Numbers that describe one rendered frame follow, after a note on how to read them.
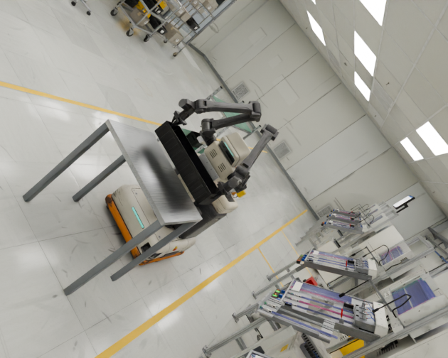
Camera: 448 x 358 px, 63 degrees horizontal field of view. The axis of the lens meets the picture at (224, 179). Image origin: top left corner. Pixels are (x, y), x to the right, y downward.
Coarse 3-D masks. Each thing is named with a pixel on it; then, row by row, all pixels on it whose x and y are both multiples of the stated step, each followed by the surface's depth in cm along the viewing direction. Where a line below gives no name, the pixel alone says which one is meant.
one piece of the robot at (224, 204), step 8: (216, 184) 292; (232, 192) 306; (240, 192) 302; (216, 200) 289; (224, 200) 287; (232, 200) 299; (200, 208) 294; (208, 208) 291; (216, 208) 289; (224, 208) 287; (232, 208) 297; (208, 216) 291; (216, 216) 291; (224, 216) 308; (176, 224) 302; (200, 224) 294; (208, 224) 304; (184, 232) 298; (192, 232) 297; (200, 232) 314
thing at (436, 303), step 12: (420, 276) 292; (396, 288) 296; (432, 288) 289; (432, 300) 236; (444, 300) 234; (276, 312) 268; (396, 312) 253; (408, 312) 241; (420, 312) 238; (432, 312) 236; (408, 324) 241; (432, 324) 236; (240, 336) 281; (204, 348) 289; (240, 348) 278; (300, 348) 281; (312, 348) 294
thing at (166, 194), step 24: (120, 144) 205; (144, 144) 228; (144, 168) 208; (168, 168) 235; (144, 192) 197; (168, 192) 214; (168, 216) 197; (192, 216) 222; (168, 240) 236; (72, 288) 212
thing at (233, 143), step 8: (224, 136) 254; (232, 136) 256; (240, 136) 259; (224, 144) 256; (232, 144) 253; (240, 144) 255; (224, 152) 260; (232, 152) 251; (240, 152) 252; (248, 152) 254; (232, 160) 255; (240, 160) 253
